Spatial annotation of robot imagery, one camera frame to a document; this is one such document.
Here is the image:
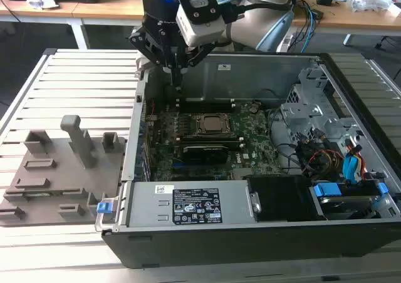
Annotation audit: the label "metal drive cage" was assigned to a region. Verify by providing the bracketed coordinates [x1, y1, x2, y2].
[280, 66, 364, 146]

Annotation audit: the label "black graphics card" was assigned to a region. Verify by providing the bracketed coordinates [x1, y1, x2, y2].
[180, 144, 230, 165]

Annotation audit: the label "hard disk in blue carrier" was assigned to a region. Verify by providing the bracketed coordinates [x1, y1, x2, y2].
[310, 182, 389, 221]

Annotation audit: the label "silver CPU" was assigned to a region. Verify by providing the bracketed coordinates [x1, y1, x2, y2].
[200, 115, 231, 133]

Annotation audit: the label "wooden desk white legs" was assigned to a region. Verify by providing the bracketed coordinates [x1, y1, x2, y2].
[0, 0, 90, 51]
[72, 0, 401, 51]

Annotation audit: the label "blue cable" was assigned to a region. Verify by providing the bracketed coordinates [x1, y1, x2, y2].
[302, 4, 316, 52]

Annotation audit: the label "grey parts rack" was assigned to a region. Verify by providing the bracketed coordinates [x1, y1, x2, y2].
[0, 115, 128, 227]

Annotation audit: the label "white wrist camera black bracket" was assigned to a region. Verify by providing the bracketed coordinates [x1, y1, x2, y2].
[175, 0, 227, 48]

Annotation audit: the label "red yellow wire bundle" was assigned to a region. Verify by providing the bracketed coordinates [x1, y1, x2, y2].
[300, 148, 345, 175]

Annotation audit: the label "grey power supply with label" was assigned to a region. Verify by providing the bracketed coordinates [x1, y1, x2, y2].
[125, 181, 261, 229]

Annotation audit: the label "open black PC case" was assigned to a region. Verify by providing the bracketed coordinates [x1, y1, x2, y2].
[95, 49, 401, 270]

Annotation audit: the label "green motherboard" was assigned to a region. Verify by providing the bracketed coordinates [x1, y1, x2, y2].
[145, 103, 283, 182]

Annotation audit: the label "CPU socket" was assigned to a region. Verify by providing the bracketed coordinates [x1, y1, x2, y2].
[189, 112, 239, 138]

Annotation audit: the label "black camera cable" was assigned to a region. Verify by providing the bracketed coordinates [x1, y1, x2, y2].
[224, 0, 295, 26]

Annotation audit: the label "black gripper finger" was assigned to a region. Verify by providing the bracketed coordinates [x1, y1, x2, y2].
[128, 28, 178, 93]
[177, 43, 217, 93]

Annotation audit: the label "black plastic shroud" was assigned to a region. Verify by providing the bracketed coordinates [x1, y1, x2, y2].
[244, 175, 317, 223]

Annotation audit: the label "blue flat wire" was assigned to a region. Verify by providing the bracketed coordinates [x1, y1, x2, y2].
[342, 155, 362, 183]

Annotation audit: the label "white power strip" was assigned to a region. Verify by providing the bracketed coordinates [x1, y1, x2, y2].
[277, 34, 294, 53]

